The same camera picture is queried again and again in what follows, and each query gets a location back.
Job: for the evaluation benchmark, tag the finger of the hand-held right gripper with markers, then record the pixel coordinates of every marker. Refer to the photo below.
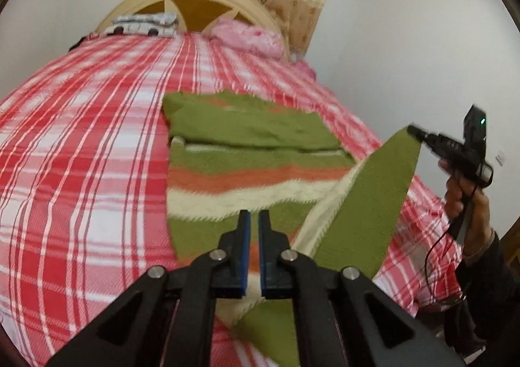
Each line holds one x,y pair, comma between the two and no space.
418,134

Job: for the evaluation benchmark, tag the bed with red plaid sheet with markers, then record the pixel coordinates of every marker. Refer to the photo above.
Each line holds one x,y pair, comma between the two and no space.
81,155

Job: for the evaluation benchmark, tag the dark object beside bed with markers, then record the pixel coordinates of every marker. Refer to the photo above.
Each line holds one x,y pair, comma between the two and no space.
79,44

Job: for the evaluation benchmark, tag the cream wooden headboard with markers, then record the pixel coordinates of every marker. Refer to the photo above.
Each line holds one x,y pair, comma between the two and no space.
134,1

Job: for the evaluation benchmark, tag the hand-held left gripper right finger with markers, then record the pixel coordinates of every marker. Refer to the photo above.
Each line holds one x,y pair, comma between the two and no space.
274,257

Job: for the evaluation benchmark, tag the pink cloth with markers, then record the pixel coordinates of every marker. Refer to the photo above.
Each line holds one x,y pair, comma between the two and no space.
305,70

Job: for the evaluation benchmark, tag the pink pillow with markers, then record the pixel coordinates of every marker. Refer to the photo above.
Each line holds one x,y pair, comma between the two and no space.
248,38

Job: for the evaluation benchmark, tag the person's right hand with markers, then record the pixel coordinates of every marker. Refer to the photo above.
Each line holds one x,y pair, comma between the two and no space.
479,220

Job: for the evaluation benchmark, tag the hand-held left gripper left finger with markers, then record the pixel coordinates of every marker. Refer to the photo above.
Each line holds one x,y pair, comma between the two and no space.
235,253

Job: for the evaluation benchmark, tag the person's right forearm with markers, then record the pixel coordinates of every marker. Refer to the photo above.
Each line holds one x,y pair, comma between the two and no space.
487,294

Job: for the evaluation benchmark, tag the green striped knit sweater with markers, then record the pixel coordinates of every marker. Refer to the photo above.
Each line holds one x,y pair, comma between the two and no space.
260,164

